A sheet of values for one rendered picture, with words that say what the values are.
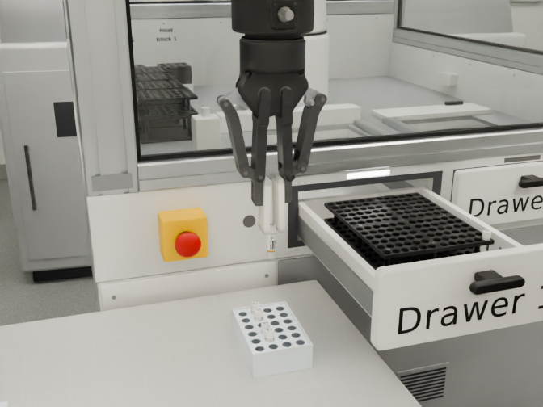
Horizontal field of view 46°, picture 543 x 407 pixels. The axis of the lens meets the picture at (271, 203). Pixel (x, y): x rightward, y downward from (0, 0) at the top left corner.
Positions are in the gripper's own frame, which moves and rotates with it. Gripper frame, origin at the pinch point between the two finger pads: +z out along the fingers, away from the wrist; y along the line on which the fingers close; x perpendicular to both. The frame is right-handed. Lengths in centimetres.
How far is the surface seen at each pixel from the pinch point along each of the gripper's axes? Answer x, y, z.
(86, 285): 184, -29, 101
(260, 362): -2.0, -1.9, 21.6
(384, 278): -8.7, 11.7, 7.6
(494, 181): 24, 49, 9
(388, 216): 14.9, 23.6, 9.8
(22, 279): 198, -56, 101
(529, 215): 25, 58, 17
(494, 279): -11.0, 25.6, 8.4
